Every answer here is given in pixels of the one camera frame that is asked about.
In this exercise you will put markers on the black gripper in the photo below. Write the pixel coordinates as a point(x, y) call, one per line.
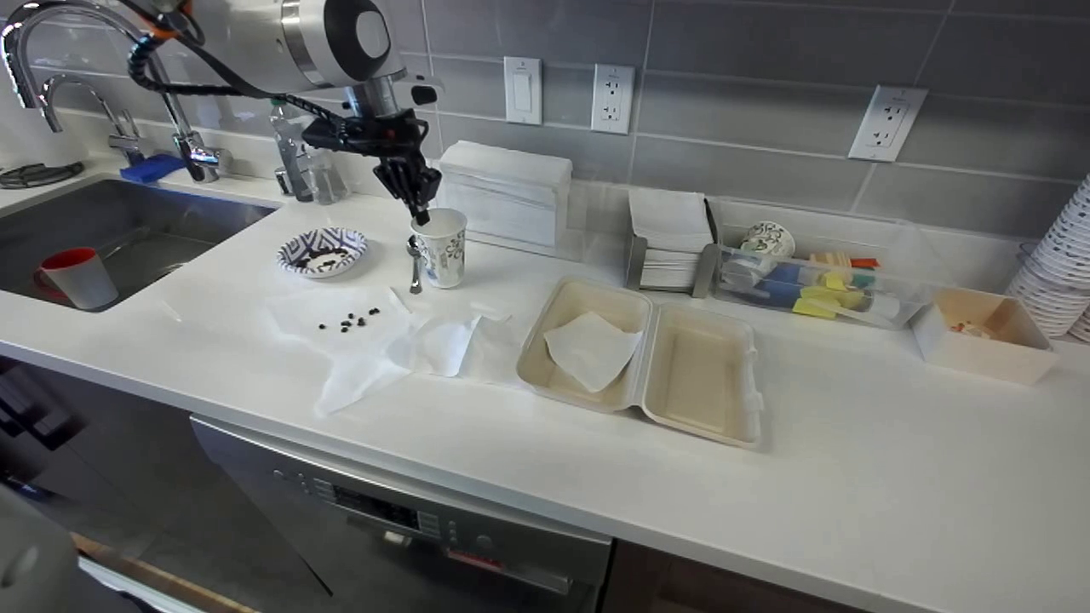
point(370, 139)

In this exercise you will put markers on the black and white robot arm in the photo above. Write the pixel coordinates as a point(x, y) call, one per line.
point(327, 37)

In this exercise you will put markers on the red and grey cup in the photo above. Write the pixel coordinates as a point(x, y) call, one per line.
point(76, 281)

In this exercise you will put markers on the small slim metal shaker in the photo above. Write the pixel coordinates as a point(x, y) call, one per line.
point(413, 268)

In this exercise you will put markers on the white paper towel stack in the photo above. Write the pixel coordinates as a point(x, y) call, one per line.
point(511, 191)

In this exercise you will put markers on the clear soap bottle green cap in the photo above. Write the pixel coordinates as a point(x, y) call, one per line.
point(294, 166)

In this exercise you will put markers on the dark scattered crumbs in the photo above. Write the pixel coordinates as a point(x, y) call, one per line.
point(344, 320)

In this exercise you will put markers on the clear plastic bag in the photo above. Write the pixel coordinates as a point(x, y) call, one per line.
point(377, 352)

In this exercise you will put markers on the white folded napkin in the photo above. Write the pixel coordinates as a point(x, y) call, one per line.
point(591, 350)

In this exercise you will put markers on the blue sponge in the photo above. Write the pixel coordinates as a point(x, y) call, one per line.
point(152, 168)

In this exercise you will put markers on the metal napkin holder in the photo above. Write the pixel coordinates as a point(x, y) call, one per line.
point(667, 243)

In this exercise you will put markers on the stainless steel sink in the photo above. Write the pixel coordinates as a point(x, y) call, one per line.
point(136, 225)

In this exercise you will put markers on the small chrome tap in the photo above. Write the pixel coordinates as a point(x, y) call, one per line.
point(109, 115)

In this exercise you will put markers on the beige clamshell takeout container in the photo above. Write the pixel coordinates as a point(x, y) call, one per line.
point(692, 378)

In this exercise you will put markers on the stainless steel dishwasher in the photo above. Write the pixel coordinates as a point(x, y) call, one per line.
point(377, 532)

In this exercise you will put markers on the white patterned roll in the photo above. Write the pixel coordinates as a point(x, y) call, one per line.
point(765, 248)

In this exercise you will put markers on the tall chrome kitchen faucet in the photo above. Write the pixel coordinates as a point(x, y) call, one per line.
point(80, 14)

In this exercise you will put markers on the dark sink strainer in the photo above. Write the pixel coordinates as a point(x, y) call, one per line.
point(34, 176)

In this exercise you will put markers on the blue condiment packets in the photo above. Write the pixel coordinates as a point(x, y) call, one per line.
point(786, 281)

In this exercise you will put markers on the clear plastic condiment tray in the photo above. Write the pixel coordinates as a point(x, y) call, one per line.
point(811, 292)

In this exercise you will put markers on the yellow condiment packets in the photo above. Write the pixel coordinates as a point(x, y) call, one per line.
point(833, 297)

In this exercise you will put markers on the wooden strip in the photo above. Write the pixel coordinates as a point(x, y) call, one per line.
point(158, 577)

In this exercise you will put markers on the small beige cardboard box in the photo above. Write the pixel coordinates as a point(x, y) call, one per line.
point(984, 336)

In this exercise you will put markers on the stack of white paper cups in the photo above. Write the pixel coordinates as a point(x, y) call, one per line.
point(1059, 259)

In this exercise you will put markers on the white light switch plate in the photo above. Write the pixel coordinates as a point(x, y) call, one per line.
point(523, 91)

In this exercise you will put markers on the white wall power outlet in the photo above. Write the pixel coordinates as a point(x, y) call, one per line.
point(612, 100)
point(888, 124)

